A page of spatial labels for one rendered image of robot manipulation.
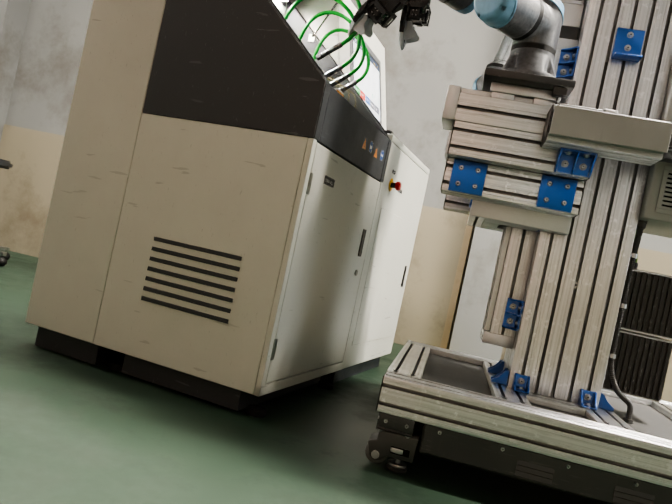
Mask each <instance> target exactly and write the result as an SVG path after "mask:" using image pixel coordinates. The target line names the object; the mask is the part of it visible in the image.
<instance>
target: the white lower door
mask: <svg viewBox="0 0 672 504"><path fill-rule="evenodd" d="M380 184H381V183H380V182H378V181H377V180H375V179H374V178H372V177H371V176H369V175H367V174H366V173H364V172H363V171H361V170H360V169H358V168H356V167H355V166H353V165H352V164H350V163H349V162H347V161H345V160H344V159H342V158H341V157H339V156H338V155H336V154H334V153H333V152H331V151H330V150H328V149H327V148H325V147H323V146H322V145H320V144H319V143H316V148H315V153H314V157H313V162H312V167H311V172H310V176H309V181H308V186H307V190H306V195H305V200H304V204H303V209H302V214H301V218H300V223H299V228H298V232H297V237H296V242H295V246H294V251H293V256H292V260H291V265H290V270H289V274H288V279H287V284H286V288H285V293H284V298H283V303H282V307H281V312H280V317H279V321H278V326H277V331H276V335H275V340H274V345H273V349H272V354H271V359H270V363H269V368H268V373H267V377H266V382H265V383H269V382H272V381H275V380H279V379H282V378H286V377H289V376H293V375H296V374H300V373H303V372H307V371H310V370H313V369H317V368H320V367H324V366H327V365H331V364H334V363H338V362H341V361H343V357H344V352H345V347H346V343H347V338H348V333H349V329H350V324H351V319H352V315H353V310H354V305H355V300H356V296H357V291H358V286H359V282H360V277H361V272H362V268H363V263H364V258H365V254H366V249H367V244H368V240H369V235H370V230H371V226H372V221H373V216H374V212H375V207H376V202H377V198H378V193H379V188H380Z"/></svg>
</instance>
